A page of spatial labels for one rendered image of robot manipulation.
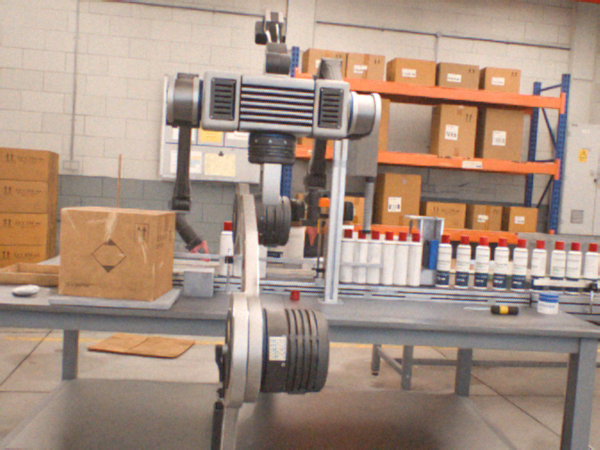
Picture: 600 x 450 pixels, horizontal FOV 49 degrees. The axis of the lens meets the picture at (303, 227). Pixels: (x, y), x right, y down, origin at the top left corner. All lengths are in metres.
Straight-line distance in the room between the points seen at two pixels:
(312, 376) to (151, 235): 0.88
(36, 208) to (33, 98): 1.81
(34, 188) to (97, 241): 3.41
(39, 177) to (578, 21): 5.85
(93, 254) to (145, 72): 4.91
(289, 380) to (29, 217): 4.32
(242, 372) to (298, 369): 0.12
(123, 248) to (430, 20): 5.82
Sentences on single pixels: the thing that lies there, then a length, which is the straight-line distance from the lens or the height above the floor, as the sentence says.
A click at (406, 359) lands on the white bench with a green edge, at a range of 3.89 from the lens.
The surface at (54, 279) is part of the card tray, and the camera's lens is 2.47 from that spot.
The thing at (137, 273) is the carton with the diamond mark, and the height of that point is 0.93.
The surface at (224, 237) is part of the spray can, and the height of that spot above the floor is 1.03.
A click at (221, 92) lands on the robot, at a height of 1.47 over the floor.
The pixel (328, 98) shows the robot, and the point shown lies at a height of 1.48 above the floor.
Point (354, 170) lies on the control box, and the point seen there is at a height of 1.30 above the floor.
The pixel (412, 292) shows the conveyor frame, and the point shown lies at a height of 0.86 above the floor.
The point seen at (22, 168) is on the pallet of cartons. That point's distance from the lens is 5.52.
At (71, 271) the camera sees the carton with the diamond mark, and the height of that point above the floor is 0.93.
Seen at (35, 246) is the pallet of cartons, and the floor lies 0.63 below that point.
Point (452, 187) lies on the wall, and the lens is 7.39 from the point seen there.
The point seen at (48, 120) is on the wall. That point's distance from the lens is 7.00.
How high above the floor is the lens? 1.23
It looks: 4 degrees down
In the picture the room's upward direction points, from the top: 4 degrees clockwise
